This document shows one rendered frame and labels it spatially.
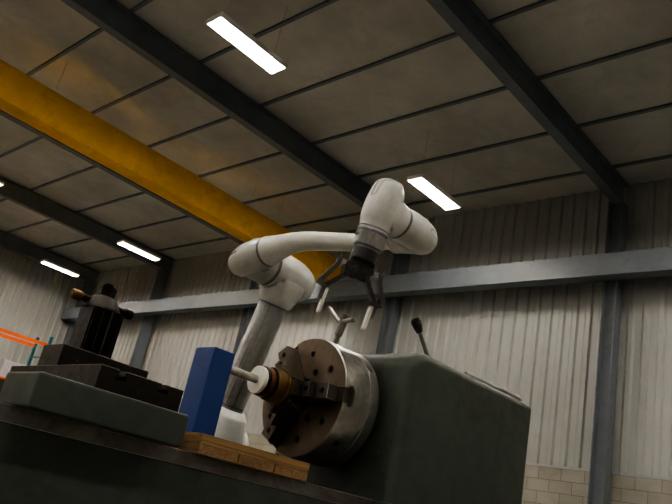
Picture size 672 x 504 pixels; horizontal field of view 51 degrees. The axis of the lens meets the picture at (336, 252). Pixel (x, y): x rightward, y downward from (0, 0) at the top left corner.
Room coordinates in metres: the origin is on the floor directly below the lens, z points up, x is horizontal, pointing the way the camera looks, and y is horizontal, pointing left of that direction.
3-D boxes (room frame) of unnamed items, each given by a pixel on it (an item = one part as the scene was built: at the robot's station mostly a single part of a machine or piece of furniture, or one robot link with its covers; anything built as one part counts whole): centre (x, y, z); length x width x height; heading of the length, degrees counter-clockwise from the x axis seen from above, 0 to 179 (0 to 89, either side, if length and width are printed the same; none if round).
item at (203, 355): (1.66, 0.23, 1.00); 0.08 x 0.06 x 0.23; 41
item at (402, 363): (2.16, -0.32, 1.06); 0.59 x 0.48 x 0.39; 131
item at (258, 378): (1.72, 0.16, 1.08); 0.13 x 0.07 x 0.07; 131
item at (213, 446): (1.70, 0.19, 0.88); 0.36 x 0.30 x 0.04; 41
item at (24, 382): (1.48, 0.49, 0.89); 0.53 x 0.30 x 0.06; 41
